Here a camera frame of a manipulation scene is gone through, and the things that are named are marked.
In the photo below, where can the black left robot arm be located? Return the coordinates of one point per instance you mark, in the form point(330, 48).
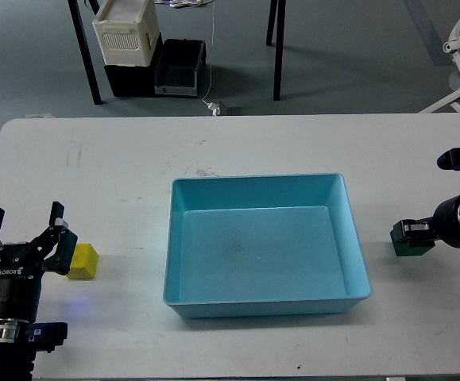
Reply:
point(20, 341)

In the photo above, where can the yellow block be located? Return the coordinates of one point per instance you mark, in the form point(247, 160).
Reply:
point(84, 262)

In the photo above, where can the white power adapter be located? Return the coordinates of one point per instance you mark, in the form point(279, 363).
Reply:
point(218, 109)

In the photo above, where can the green block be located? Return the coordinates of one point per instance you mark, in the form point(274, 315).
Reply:
point(403, 249)

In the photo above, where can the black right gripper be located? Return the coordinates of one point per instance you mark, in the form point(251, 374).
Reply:
point(410, 233)

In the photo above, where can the black table leg right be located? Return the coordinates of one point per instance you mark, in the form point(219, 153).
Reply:
point(275, 28)

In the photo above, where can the white plastic crate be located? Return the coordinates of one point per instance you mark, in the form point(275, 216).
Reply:
point(127, 32)

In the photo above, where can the black table leg left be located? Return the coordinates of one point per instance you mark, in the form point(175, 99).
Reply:
point(74, 10)

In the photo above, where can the black crate under white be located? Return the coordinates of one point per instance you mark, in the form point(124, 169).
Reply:
point(134, 81)

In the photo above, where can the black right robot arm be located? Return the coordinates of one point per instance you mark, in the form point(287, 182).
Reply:
point(449, 161)

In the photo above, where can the light blue plastic box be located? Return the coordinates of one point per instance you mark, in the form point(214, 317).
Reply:
point(263, 246)

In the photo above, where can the black table leg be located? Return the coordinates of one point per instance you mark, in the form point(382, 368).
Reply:
point(275, 28)
point(74, 10)

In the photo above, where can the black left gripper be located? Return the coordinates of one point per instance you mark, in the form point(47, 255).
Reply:
point(20, 280)

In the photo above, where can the black open storage bin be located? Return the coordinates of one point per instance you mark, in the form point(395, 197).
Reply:
point(179, 67)

